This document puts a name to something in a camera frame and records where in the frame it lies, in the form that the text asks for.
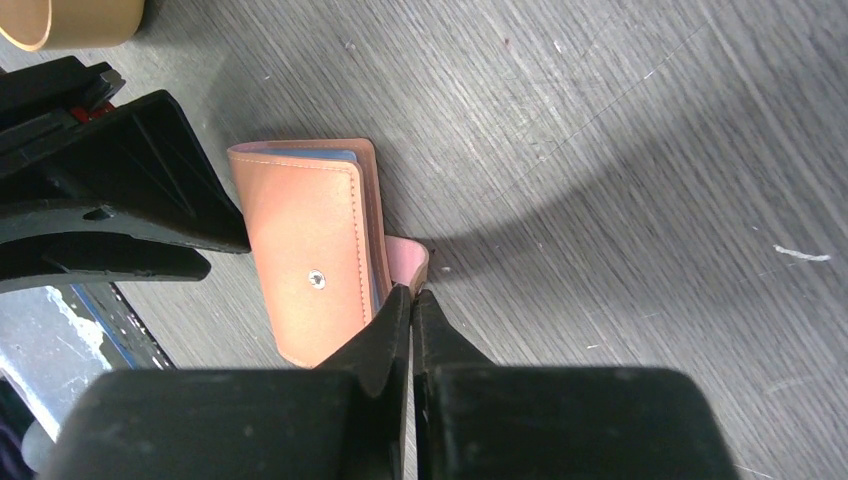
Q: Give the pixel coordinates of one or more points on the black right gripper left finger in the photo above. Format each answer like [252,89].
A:
[343,419]

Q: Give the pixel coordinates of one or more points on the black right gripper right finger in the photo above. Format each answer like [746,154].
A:
[476,419]

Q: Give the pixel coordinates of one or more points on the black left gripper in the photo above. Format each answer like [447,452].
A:
[128,196]

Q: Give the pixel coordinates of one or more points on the tan leather card holder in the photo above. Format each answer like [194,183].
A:
[314,217]

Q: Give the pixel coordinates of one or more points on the yellow oval tray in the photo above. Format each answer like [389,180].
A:
[37,25]

